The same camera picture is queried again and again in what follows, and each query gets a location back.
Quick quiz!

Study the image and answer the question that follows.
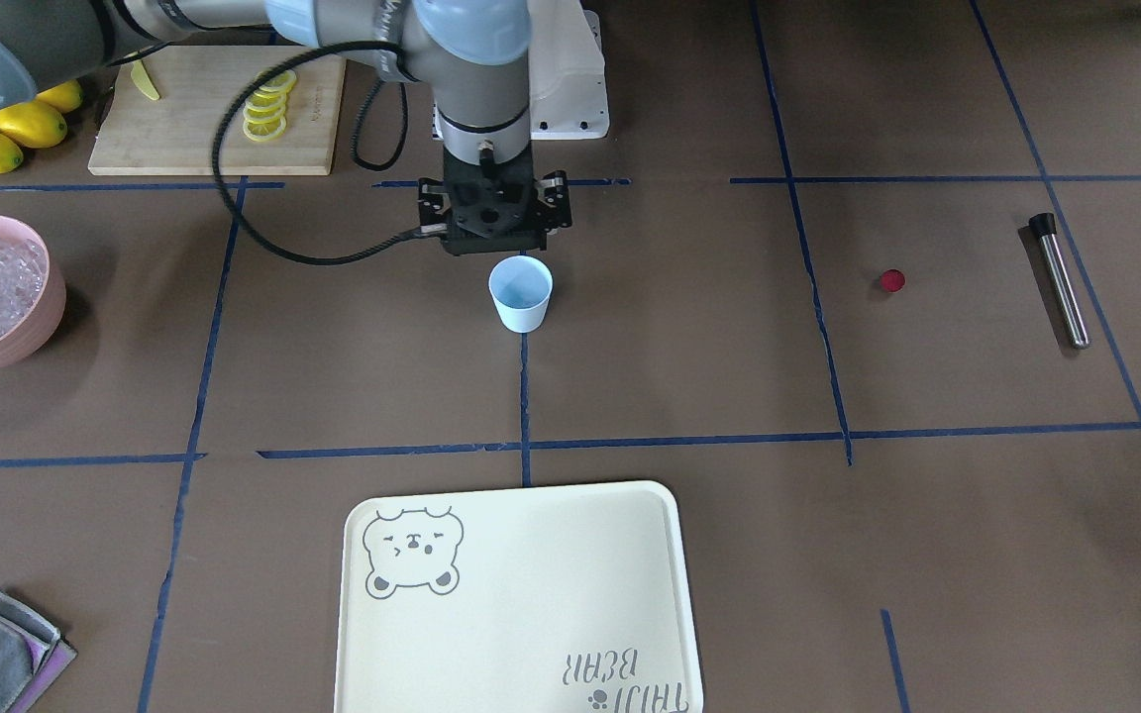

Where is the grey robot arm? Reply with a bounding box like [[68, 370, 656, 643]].
[[0, 1, 573, 266]]

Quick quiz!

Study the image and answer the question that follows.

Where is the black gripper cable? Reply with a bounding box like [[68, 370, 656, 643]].
[[211, 40, 450, 266]]

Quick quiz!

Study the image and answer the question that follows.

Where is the bamboo cutting board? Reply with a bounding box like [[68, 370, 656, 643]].
[[89, 46, 346, 176]]

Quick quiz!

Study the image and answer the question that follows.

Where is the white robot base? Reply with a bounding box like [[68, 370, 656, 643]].
[[527, 1, 610, 141]]

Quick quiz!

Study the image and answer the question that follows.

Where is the yellow-green plastic knife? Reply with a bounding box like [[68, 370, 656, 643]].
[[130, 59, 161, 102]]

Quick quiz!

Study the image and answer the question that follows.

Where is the lemon slice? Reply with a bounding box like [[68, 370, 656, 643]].
[[242, 116, 288, 141], [242, 103, 286, 125], [244, 94, 286, 114], [254, 68, 298, 96]]

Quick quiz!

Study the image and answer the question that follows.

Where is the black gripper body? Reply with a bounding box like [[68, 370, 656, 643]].
[[416, 148, 571, 256]]

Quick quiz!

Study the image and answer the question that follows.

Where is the cream bear serving tray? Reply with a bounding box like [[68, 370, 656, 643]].
[[332, 481, 705, 712]]

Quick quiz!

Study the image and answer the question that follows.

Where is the steel muddler black tip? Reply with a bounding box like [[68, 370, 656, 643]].
[[1027, 212, 1091, 351]]

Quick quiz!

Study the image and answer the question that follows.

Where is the light blue plastic cup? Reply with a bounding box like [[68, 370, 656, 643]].
[[487, 256, 556, 334]]

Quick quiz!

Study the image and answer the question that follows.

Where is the red strawberry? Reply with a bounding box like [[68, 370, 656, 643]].
[[879, 269, 907, 294]]

